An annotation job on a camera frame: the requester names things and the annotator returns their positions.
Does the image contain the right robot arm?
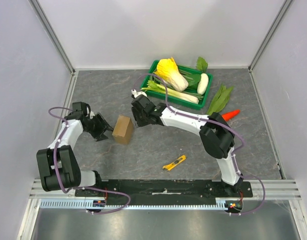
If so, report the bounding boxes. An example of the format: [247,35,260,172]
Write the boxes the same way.
[131,93,243,197]

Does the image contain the green leafy lettuce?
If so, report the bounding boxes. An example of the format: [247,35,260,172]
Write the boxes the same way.
[206,84,234,116]

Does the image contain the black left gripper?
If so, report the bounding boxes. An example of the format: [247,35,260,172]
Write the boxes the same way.
[84,112,115,142]

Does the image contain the green long beans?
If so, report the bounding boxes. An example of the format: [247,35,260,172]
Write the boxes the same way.
[145,73,174,89]

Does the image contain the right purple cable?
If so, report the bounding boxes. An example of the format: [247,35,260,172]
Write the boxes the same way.
[132,73,267,217]

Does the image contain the yellow napa cabbage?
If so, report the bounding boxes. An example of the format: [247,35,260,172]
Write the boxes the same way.
[154,57,189,92]

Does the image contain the orange carrot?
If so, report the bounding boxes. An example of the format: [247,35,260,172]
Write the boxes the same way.
[221,109,241,122]

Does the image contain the slotted cable duct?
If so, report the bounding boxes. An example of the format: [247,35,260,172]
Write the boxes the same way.
[39,198,240,211]

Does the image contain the white radish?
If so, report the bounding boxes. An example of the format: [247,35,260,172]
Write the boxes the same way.
[197,73,209,95]

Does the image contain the brown cardboard express box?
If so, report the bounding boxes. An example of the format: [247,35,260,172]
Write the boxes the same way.
[112,115,134,145]

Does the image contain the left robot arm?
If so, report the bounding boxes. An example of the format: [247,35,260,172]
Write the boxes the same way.
[36,101,114,197]

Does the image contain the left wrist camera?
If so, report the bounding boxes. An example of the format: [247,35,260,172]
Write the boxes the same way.
[82,102,96,119]

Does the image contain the green plastic tray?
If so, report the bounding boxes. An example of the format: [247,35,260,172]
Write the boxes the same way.
[139,60,213,110]

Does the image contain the dark green leaf vegetable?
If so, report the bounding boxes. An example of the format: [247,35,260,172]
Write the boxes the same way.
[179,70,201,90]

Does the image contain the celery stalk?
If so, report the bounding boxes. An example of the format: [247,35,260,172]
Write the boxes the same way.
[141,85,202,104]

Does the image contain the yellow utility knife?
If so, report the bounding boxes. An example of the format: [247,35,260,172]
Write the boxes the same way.
[162,155,187,172]

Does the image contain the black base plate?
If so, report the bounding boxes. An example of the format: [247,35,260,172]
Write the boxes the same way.
[74,179,254,200]

